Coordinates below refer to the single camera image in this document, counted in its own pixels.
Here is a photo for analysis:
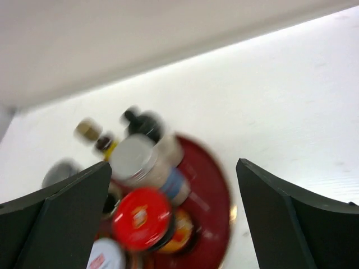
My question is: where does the small black label spice bottle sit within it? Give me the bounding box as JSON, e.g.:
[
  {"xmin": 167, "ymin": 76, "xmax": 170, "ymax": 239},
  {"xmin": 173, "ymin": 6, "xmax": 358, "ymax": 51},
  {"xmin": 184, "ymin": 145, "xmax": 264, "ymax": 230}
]
[{"xmin": 102, "ymin": 183, "xmax": 123, "ymax": 220}]

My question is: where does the small yellow label bottle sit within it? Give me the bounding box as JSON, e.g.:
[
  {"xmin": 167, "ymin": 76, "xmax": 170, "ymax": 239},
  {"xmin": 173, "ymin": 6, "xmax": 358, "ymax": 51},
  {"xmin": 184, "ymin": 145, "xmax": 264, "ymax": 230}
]
[{"xmin": 74, "ymin": 118, "xmax": 120, "ymax": 161}]

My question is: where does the blue label granule bottle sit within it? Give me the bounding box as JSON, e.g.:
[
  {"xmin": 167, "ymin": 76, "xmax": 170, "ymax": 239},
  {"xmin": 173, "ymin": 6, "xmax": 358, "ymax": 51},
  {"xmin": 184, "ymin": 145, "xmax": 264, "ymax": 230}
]
[{"xmin": 108, "ymin": 134, "xmax": 191, "ymax": 206}]

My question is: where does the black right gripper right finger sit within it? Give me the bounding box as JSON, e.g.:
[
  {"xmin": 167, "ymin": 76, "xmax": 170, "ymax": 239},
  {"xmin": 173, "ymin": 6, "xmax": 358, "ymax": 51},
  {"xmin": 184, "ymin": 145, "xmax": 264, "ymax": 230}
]
[{"xmin": 236, "ymin": 159, "xmax": 358, "ymax": 268}]

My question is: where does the white lid small jar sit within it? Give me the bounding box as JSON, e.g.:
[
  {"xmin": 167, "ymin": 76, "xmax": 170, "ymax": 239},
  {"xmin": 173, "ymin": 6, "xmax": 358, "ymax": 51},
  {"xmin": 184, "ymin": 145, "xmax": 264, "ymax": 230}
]
[{"xmin": 86, "ymin": 237, "xmax": 141, "ymax": 269}]

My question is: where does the black cap clear bottle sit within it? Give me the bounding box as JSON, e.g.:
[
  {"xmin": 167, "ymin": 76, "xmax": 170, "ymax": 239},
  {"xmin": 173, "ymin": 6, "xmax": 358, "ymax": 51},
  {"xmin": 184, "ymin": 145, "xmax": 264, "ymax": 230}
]
[{"xmin": 122, "ymin": 107, "xmax": 184, "ymax": 167}]

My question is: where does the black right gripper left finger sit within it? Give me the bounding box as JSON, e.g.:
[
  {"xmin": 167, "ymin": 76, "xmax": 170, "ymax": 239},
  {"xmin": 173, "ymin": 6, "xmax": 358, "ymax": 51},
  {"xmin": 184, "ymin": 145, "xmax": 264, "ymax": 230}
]
[{"xmin": 1, "ymin": 161, "xmax": 112, "ymax": 269}]

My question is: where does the red round tray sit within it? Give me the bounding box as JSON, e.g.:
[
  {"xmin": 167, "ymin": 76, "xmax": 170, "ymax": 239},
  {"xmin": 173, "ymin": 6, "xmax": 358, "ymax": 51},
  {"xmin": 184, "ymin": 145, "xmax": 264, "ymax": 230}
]
[{"xmin": 95, "ymin": 133, "xmax": 233, "ymax": 269}]

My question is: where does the red cap sauce jar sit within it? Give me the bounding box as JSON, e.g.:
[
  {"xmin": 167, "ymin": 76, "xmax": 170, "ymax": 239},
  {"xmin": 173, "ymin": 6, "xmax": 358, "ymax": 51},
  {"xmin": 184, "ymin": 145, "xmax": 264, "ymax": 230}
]
[{"xmin": 112, "ymin": 188, "xmax": 194, "ymax": 254}]

